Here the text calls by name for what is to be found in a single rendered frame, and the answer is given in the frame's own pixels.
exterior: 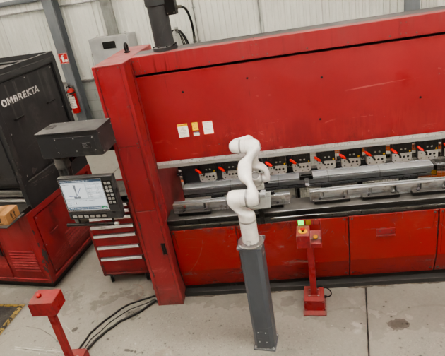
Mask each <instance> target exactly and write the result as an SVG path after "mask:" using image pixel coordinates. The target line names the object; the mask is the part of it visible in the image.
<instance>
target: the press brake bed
mask: <svg viewBox="0 0 445 356"><path fill-rule="evenodd" d="M319 218H321V224H320V225H310V226H309V229H310V230H321V237H322V248H314V262H315V271H316V284H317V285H319V286H324V287H327V288H335V287H354V286H366V285H394V284H406V283H424V282H441V281H445V202H437V203H421V204H412V205H404V206H388V207H379V208H363V209H354V210H339V211H330V212H322V213H305V214H297V215H281V216H273V217H265V223H266V224H261V221H260V218H256V224H257V229H258V234H259V235H265V240H264V247H265V253H266V262H267V267H268V277H269V283H270V288H271V292H272V291H283V290H304V286H310V282H309V266H308V258H307V248H297V238H296V234H297V223H296V220H302V219H319ZM168 226H169V229H170V234H171V238H172V243H173V246H174V251H175V254H176V257H177V263H178V266H179V271H180V273H181V276H182V279H183V281H184V284H185V286H186V291H185V295H186V297H191V296H203V295H226V294H239V293H247V291H246V287H245V282H244V274H243V270H242V262H241V258H240V253H239V251H237V245H238V240H239V238H240V237H241V236H242V233H241V229H240V224H239V220H223V221H215V222H198V223H190V224H181V225H168ZM392 227H394V228H395V234H396V236H387V237H377V236H376V229H383V228H392Z"/></svg>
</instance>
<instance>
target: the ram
mask: <svg viewBox="0 0 445 356"><path fill-rule="evenodd" d="M136 81H137V84H138V89H139V93H140V96H141V101H142V105H143V110H144V113H145V116H146V121H147V125H148V130H149V134H150V139H151V142H152V145H153V150H154V154H155V159H156V162H167V161H175V160H187V159H194V158H206V157H213V156H220V155H232V154H239V153H232V152H231V151H230V149H229V144H230V142H231V141H232V140H233V139H235V138H240V137H243V136H246V135H250V136H252V137H253V138H254V139H256V140H258V141H259V142H260V144H261V149H260V151H265V150H278V149H285V148H297V147H305V146H317V145H323V144H330V143H343V142H350V141H362V140H369V139H376V138H388V137H395V136H408V135H415V134H427V133H434V132H441V131H445V32H442V33H437V34H431V35H421V36H416V37H407V38H401V39H396V40H387V41H381V42H371V43H366V44H356V45H351V46H346V47H336V48H331V49H322V50H316V51H310V52H301V53H296V54H286V55H281V56H276V57H266V58H261V59H251V60H246V61H236V62H231V63H226V64H216V65H211V66H202V67H196V68H190V69H181V70H176V71H166V72H161V73H152V74H146V75H141V76H138V77H136ZM203 121H212V122H213V130H214V133H211V134H205V135H204V132H203V125H202V122H203ZM194 122H197V123H198V130H195V131H193V129H192V125H191V123H194ZM178 124H187V126H188V130H189V137H182V138H180V137H179V132H178V128H177V125H178ZM197 131H199V134H200V136H194V132H197ZM443 138H445V135H443V136H430V137H423V138H411V139H404V140H397V141H384V142H377V143H365V144H357V145H351V146H338V147H331V148H318V149H311V150H299V151H292V152H285V153H272V154H265V155H258V158H269V157H276V156H283V155H296V154H303V153H315V152H322V151H330V150H342V149H349V148H362V147H369V146H382V145H389V144H396V143H409V142H416V141H428V140H435V139H443Z"/></svg>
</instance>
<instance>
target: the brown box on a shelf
mask: <svg viewBox="0 0 445 356"><path fill-rule="evenodd" d="M23 215H25V213H20V212H19V209H18V207H17V205H6V206H0V229H7V228H9V227H10V226H11V225H12V224H14V222H16V221H17V220H18V219H20V218H21V217H22V216H23Z"/></svg>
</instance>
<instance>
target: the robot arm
mask: <svg viewBox="0 0 445 356"><path fill-rule="evenodd" d="M229 149H230V151H231V152H232V153H245V156H244V157H243V158H242V159H241V160H240V161H239V163H238V170H237V172H238V177H239V180H240V181H241V182H242V183H243V184H245V185H246V186H247V189H242V190H232V191H230V192H229V193H228V194H227V198H226V200H227V204H228V206H229V207H230V208H231V209H232V210H233V211H234V212H235V213H236V214H238V217H239V224H240V229H241V233H242V236H241V237H240V238H239V240H238V245H239V246H240V247H241V248H243V249H256V248H258V247H260V246H261V245H262V244H263V243H264V239H263V237H262V236H261V235H259V234H258V229H257V224H256V215H255V212H254V211H253V210H251V209H249V208H247V207H253V206H257V205H259V203H260V201H261V197H260V194H259V192H260V193H261V190H262V189H265V186H264V182H269V181H270V180H271V176H270V172H269V169H268V168H267V166H266V165H265V164H263V163H262V162H259V160H258V154H259V152H260V149H261V144H260V142H259V141H258V140H256V139H254V138H253V137H252V136H250V135H246V136H243V137H240V138H235V139H233V140H232V141H231V142H230V144H229ZM252 169H258V170H261V171H263V173H259V172H258V171H252Z"/></svg>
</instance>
